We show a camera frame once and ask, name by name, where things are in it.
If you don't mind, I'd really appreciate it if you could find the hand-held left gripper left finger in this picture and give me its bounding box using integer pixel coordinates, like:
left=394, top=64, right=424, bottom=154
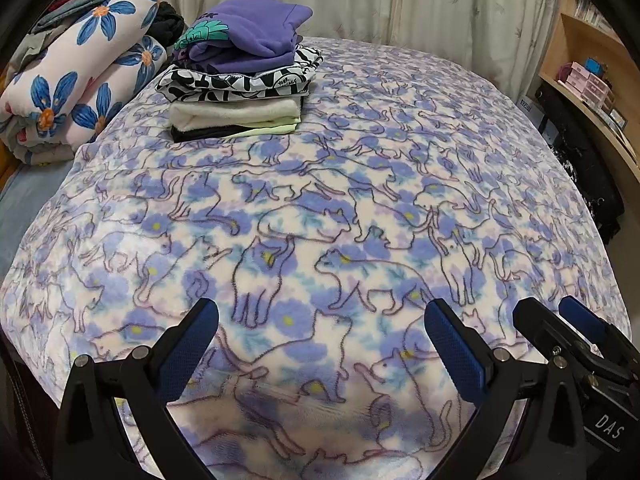
left=52, top=298, right=221, bottom=480

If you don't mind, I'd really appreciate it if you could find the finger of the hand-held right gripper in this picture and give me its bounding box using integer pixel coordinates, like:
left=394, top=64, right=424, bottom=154
left=559, top=296, right=633, bottom=362
left=512, top=297, right=604, bottom=377

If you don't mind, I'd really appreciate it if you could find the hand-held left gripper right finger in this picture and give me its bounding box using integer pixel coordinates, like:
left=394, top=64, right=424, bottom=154
left=424, top=298, right=588, bottom=480

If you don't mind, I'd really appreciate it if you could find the purple zip hoodie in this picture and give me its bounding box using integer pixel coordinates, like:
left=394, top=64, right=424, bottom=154
left=172, top=0, right=314, bottom=69

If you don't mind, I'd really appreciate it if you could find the black clothes heap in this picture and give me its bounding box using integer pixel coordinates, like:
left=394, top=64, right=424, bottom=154
left=150, top=2, right=194, bottom=49

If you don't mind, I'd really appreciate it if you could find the grey clothes pile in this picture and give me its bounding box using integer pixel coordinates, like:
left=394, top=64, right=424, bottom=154
left=27, top=0, right=114, bottom=34

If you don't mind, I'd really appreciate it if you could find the black fringed cloth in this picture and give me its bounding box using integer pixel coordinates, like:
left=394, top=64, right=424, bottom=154
left=535, top=82, right=609, bottom=161

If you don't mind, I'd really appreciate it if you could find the cat print fleece blanket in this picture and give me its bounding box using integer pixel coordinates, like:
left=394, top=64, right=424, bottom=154
left=0, top=35, right=632, bottom=480

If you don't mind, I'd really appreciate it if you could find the grey bed sheet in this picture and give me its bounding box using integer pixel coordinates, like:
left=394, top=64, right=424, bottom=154
left=0, top=160, right=81, bottom=281

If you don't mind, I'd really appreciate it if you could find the black folded garment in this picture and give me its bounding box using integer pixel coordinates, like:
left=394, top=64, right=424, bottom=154
left=171, top=122, right=251, bottom=144

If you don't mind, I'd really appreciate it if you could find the stack of pink boxes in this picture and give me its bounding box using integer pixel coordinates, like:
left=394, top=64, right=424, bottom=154
left=557, top=60, right=614, bottom=109

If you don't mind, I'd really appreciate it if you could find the light green folded garment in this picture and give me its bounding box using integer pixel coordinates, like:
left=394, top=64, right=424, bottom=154
left=220, top=119, right=302, bottom=137

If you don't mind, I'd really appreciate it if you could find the cream folded garment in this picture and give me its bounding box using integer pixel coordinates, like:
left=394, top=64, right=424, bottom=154
left=168, top=95, right=304, bottom=129

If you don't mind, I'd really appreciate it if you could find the black and white printed garment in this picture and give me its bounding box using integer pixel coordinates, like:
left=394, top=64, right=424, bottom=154
left=156, top=45, right=325, bottom=104

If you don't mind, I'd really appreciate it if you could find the wooden shelf unit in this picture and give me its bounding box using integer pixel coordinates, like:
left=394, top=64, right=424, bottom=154
left=537, top=0, right=640, bottom=196

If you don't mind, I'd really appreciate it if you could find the row of disc cases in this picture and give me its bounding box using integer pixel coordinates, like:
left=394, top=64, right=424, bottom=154
left=575, top=0, right=616, bottom=29

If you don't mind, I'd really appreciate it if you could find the rolled blue floral quilt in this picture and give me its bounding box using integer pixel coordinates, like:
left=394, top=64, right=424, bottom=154
left=0, top=0, right=169, bottom=166

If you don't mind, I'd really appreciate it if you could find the cream leaf-print curtain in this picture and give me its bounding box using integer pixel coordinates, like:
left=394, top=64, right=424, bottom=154
left=132, top=0, right=566, bottom=101

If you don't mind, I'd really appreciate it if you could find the orange wooden bed frame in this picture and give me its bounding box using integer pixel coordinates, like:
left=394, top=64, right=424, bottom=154
left=0, top=145, right=14, bottom=191

